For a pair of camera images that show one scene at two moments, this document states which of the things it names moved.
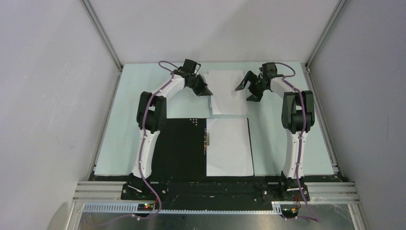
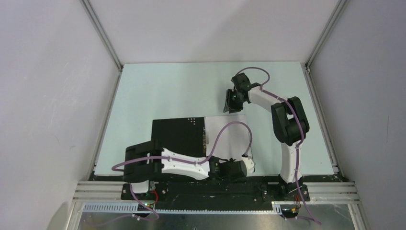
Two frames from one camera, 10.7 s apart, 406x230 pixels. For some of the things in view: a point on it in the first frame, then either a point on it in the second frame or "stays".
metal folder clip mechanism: x=206 y=140 stays
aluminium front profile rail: x=315 y=192 stays
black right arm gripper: x=256 y=96 -> x=229 y=104
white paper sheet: x=225 y=99 -> x=227 y=137
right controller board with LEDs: x=289 y=211 stays
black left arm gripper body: x=194 y=83 -> x=227 y=179
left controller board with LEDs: x=145 y=207 stays
